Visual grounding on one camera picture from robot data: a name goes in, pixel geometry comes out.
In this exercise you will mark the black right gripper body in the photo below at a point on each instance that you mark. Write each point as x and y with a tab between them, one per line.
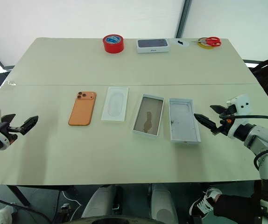
226	126

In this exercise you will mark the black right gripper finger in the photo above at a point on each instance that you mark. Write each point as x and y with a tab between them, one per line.
206	121
220	109

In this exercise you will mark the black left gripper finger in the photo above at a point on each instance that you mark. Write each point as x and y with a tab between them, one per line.
8	117
29	123

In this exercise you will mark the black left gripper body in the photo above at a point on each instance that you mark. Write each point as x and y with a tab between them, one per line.
8	133

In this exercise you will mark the white phone box lid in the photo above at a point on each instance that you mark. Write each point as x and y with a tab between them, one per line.
183	121

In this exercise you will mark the orange smartphone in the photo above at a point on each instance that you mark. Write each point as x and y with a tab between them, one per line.
82	112

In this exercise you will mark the white phone box base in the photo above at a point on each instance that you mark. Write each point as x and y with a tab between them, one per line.
148	116

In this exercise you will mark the white cardboard insert tray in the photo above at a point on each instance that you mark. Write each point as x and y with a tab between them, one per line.
106	112

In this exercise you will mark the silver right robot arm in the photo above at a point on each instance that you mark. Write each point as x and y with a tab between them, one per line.
264	140

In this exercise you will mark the white box with dark phone print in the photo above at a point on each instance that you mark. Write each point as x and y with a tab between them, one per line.
153	44

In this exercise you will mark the clear tape patch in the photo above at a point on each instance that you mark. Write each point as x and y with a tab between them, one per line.
12	83

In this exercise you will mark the black table leg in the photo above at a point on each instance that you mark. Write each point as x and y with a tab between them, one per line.
19	196

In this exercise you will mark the yellow tape roll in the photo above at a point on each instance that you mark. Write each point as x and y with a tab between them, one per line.
202	45

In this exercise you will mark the white paper piece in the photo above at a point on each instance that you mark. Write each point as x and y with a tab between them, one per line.
185	43

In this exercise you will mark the small black object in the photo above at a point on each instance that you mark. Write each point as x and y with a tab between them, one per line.
180	42

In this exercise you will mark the black trouser leg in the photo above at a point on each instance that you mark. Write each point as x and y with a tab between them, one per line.
236	205

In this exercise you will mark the black and white sneaker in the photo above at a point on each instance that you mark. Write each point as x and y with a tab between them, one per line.
204	203

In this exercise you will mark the white shoe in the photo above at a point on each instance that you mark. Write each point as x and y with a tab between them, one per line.
4	214

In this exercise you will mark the white rounded shell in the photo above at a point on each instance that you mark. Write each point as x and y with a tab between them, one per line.
163	203
99	203

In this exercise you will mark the red tape roll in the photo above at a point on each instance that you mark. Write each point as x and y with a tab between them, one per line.
113	46

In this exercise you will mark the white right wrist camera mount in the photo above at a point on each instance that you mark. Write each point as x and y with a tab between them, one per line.
241	102

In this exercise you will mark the grey upright frame pole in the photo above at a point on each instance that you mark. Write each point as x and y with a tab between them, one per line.
183	18

